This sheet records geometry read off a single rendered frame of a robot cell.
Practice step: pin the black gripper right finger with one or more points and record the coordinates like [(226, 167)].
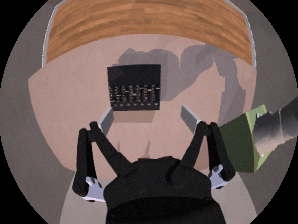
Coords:
[(221, 169)]

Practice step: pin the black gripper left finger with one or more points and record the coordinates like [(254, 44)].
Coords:
[(85, 183)]

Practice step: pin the black lighting desk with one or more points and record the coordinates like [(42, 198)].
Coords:
[(136, 80)]

